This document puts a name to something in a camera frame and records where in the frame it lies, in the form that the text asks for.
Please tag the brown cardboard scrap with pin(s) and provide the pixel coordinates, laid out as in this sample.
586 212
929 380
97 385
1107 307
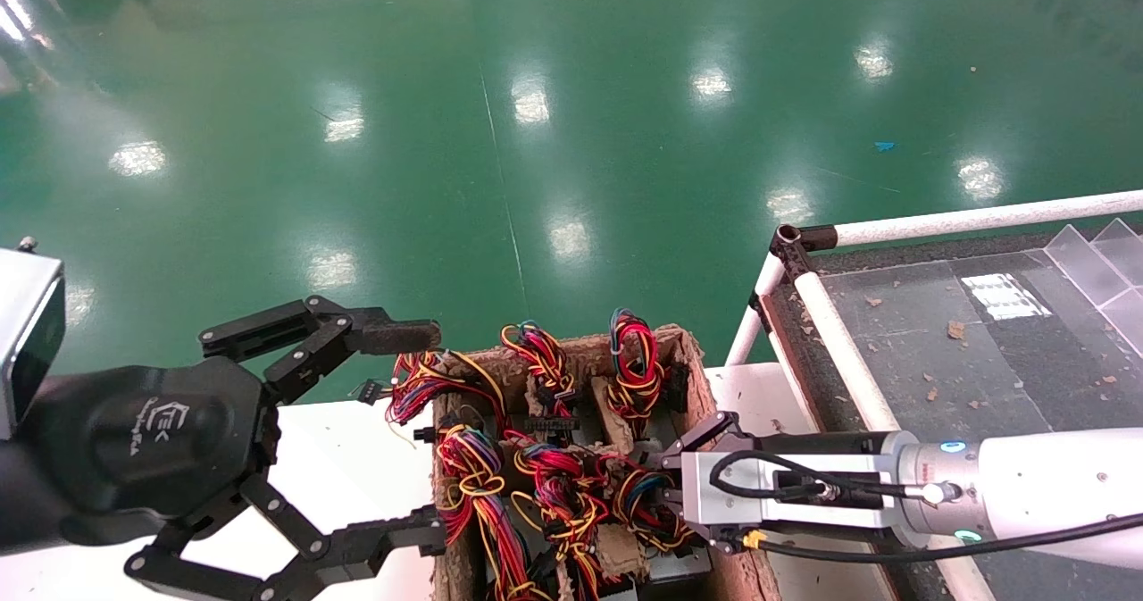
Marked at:
956 329

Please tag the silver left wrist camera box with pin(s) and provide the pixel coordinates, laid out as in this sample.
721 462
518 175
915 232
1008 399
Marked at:
22 333

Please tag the black pipe corner connector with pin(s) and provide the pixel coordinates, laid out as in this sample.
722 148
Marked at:
790 248

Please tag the brown cardboard box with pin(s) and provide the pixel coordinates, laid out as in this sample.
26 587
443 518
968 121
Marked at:
723 396

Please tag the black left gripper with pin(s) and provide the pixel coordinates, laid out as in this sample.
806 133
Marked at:
152 440

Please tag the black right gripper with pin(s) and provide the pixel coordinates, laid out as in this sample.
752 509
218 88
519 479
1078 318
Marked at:
821 443

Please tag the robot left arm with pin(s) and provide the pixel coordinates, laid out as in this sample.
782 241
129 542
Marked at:
13 503

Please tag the white rack leg pipe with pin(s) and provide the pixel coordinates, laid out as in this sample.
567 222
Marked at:
759 302

